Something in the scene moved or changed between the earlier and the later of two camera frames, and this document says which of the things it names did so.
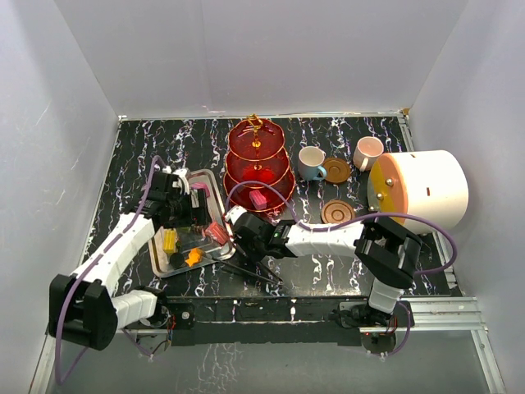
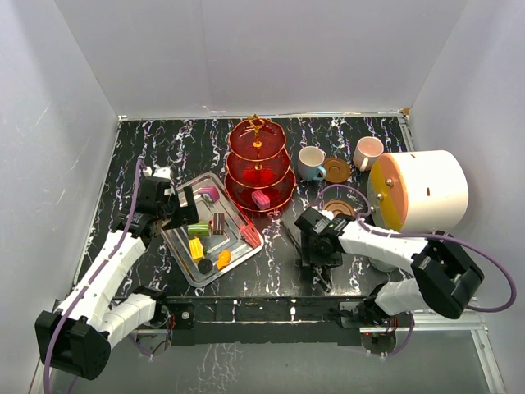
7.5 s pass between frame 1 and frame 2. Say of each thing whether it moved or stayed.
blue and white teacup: stayed
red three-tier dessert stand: stayed
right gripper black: moved
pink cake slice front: stayed
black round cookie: moved
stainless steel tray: moved
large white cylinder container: stayed
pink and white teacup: stayed
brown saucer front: stayed
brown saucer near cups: stayed
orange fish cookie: moved
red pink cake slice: moved
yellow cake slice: moved
